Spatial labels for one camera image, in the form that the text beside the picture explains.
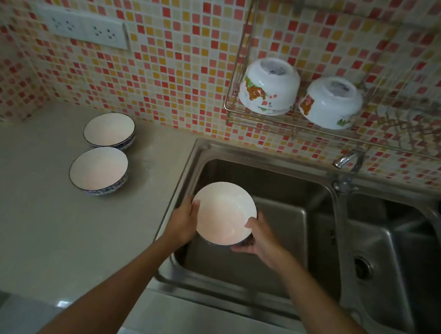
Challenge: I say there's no person's left hand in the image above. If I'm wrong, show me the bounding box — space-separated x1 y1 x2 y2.
162 194 202 250

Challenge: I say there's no chrome faucet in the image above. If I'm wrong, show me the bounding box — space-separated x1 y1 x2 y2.
328 147 366 196

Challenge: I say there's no person's right hand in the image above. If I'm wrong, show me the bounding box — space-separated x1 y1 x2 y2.
228 209 300 273

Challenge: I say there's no stainless steel double sink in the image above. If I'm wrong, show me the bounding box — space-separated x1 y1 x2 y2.
144 133 441 334

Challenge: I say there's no white bowl blue pattern rim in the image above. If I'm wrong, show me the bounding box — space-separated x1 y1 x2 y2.
81 109 138 154
66 142 133 200

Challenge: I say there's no white wall power socket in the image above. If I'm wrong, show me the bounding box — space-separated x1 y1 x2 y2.
32 4 135 52

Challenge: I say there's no white bowl with bear print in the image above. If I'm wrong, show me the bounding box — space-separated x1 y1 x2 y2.
235 53 304 120
296 72 367 134

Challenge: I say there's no metal wire dish rack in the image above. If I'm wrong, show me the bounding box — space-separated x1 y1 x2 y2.
220 0 441 165

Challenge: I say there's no person's right forearm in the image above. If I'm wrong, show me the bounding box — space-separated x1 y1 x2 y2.
262 250 435 334

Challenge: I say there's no person's left forearm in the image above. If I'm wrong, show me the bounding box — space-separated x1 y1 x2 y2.
31 217 187 334

